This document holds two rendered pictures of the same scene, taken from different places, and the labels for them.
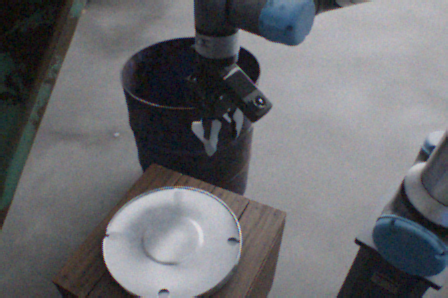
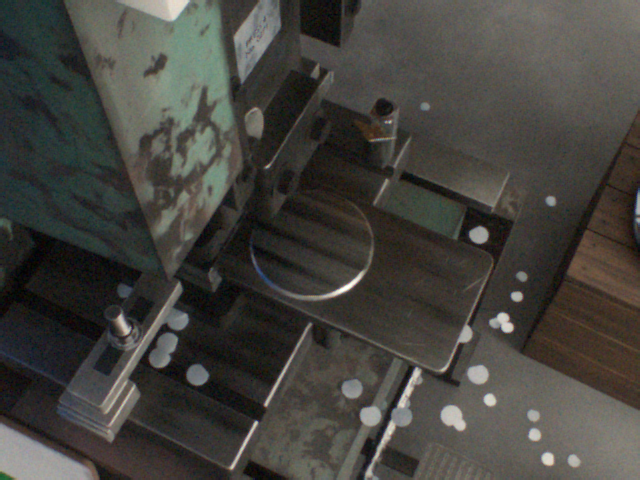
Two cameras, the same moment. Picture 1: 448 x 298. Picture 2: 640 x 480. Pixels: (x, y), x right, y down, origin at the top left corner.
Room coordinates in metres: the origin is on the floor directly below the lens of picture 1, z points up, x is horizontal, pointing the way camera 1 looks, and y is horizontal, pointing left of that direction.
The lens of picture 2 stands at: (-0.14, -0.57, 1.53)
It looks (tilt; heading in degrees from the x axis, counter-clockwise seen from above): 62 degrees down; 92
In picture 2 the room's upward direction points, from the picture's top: straight up
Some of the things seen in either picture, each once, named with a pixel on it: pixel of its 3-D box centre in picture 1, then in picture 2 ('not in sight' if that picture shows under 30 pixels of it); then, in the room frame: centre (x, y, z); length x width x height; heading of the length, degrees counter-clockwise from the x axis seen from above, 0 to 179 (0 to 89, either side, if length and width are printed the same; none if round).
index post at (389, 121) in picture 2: not in sight; (381, 131); (-0.09, -0.01, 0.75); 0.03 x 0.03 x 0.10; 66
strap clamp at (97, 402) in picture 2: not in sight; (120, 340); (-0.35, -0.27, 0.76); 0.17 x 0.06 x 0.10; 66
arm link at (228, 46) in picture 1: (216, 40); not in sight; (0.60, 0.01, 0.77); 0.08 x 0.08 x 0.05
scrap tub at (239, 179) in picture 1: (193, 129); not in sight; (1.02, 0.09, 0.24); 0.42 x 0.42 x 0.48
